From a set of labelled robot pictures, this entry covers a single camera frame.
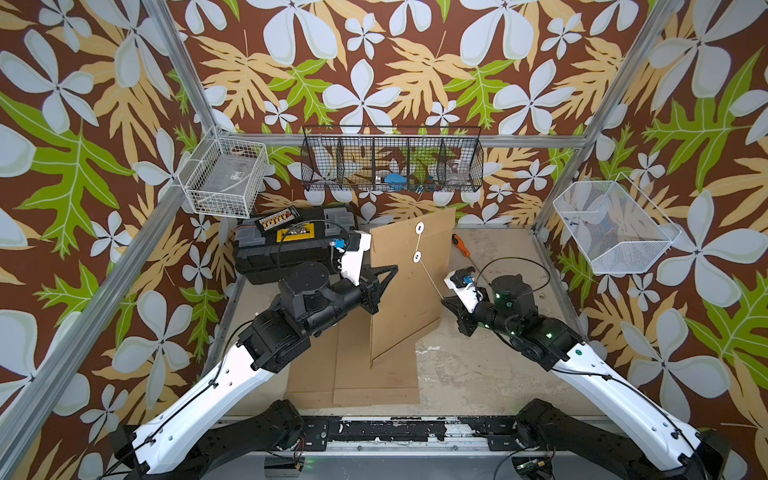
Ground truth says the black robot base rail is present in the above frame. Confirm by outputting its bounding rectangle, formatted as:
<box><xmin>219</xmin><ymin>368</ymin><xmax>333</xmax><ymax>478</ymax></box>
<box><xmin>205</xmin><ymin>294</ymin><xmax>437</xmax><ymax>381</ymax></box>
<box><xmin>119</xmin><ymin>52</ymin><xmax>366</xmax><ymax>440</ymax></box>
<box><xmin>197</xmin><ymin>398</ymin><xmax>601</xmax><ymax>463</ymax></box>

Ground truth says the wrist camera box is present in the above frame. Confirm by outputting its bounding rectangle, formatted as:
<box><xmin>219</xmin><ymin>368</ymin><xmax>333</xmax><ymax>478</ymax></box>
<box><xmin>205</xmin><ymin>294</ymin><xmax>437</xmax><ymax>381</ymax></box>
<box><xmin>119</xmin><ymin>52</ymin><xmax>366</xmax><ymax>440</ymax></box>
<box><xmin>444</xmin><ymin>266</ymin><xmax>487</xmax><ymax>313</ymax></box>
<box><xmin>330</xmin><ymin>230</ymin><xmax>372</xmax><ymax>286</ymax></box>

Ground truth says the orange handled screwdriver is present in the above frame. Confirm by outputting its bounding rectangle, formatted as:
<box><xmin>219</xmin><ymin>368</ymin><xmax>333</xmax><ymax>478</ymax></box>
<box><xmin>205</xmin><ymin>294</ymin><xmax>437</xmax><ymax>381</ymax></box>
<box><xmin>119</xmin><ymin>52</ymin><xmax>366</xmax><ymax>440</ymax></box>
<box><xmin>452</xmin><ymin>234</ymin><xmax>477</xmax><ymax>268</ymax></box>

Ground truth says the white wire basket right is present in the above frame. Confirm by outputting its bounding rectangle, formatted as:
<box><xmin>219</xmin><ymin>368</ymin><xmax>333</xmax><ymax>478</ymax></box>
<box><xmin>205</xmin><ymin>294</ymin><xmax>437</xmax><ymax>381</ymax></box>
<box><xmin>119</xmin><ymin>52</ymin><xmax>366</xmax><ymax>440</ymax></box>
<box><xmin>554</xmin><ymin>174</ymin><xmax>682</xmax><ymax>275</ymax></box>

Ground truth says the white wire basket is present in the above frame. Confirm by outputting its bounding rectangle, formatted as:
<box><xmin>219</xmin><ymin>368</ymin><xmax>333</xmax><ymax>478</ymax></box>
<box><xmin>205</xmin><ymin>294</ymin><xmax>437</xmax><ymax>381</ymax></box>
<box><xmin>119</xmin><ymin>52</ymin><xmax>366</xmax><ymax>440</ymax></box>
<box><xmin>554</xmin><ymin>174</ymin><xmax>682</xmax><ymax>275</ymax></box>
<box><xmin>179</xmin><ymin>128</ymin><xmax>270</xmax><ymax>219</ymax></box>

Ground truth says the blue object in basket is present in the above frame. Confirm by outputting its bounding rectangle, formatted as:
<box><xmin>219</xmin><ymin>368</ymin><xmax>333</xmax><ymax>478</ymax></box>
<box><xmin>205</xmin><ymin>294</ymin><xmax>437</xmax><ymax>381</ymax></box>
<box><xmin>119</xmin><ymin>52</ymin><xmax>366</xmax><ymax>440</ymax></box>
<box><xmin>384</xmin><ymin>173</ymin><xmax>408</xmax><ymax>192</ymax></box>

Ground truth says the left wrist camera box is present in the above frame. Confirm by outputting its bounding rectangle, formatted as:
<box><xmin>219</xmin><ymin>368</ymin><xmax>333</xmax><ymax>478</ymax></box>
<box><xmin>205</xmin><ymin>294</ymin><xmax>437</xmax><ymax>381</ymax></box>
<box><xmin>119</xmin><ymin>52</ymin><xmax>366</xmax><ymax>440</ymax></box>
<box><xmin>330</xmin><ymin>230</ymin><xmax>372</xmax><ymax>286</ymax></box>

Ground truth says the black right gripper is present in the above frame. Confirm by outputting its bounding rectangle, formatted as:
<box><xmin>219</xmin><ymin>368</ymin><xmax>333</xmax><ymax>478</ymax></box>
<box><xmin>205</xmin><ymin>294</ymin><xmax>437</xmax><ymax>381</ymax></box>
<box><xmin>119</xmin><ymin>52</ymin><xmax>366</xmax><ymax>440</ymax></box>
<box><xmin>438</xmin><ymin>293</ymin><xmax>520</xmax><ymax>341</ymax></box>

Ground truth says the white wire basket left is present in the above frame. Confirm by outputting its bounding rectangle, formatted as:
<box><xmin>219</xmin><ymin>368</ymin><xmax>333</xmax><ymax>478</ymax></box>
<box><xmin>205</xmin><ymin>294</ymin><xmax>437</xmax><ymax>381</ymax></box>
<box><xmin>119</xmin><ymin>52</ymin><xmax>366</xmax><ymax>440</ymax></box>
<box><xmin>179</xmin><ymin>128</ymin><xmax>270</xmax><ymax>219</ymax></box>

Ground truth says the black wire basket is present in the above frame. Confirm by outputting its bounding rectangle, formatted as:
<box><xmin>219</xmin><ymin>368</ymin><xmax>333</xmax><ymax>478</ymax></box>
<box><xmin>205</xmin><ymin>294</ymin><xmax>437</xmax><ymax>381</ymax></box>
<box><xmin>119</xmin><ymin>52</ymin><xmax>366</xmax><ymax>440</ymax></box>
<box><xmin>299</xmin><ymin>125</ymin><xmax>485</xmax><ymax>193</ymax></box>

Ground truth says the black plastic toolbox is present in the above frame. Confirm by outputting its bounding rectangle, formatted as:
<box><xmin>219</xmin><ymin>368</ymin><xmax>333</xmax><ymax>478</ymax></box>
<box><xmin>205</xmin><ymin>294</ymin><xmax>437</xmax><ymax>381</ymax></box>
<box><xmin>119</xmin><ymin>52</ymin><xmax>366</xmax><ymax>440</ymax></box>
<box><xmin>234</xmin><ymin>206</ymin><xmax>357</xmax><ymax>285</ymax></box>

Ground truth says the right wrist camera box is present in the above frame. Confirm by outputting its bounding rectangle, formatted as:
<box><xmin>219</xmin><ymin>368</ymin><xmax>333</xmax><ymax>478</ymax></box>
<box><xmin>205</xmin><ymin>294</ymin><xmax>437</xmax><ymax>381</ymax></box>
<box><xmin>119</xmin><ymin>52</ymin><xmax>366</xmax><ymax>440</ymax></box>
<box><xmin>444</xmin><ymin>266</ymin><xmax>487</xmax><ymax>313</ymax></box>

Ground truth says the screwdriver bit set case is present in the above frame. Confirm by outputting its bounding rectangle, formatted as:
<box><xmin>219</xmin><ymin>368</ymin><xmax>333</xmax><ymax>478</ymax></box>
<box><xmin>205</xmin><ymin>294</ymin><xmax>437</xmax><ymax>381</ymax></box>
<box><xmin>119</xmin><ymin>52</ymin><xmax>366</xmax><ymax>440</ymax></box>
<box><xmin>255</xmin><ymin>206</ymin><xmax>302</xmax><ymax>233</ymax></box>

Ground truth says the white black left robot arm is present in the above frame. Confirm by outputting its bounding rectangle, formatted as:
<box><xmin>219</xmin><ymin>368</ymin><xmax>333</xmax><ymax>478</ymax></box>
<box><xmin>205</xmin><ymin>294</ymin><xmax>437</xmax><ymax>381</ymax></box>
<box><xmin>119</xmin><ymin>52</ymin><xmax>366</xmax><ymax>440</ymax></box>
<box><xmin>104</xmin><ymin>262</ymin><xmax>398</xmax><ymax>479</ymax></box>

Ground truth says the kraft file bag with string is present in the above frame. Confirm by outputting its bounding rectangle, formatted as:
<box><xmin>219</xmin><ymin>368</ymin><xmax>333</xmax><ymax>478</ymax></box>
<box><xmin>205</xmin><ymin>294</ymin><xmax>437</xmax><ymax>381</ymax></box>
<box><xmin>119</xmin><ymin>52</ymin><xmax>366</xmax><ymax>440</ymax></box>
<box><xmin>284</xmin><ymin>327</ymin><xmax>339</xmax><ymax>410</ymax></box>

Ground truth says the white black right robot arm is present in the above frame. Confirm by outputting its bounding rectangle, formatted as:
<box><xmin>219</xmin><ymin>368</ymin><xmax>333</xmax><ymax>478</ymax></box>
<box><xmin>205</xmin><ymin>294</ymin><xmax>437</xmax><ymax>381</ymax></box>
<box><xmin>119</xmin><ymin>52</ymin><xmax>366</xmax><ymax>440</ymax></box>
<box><xmin>441</xmin><ymin>267</ymin><xmax>730</xmax><ymax>479</ymax></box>

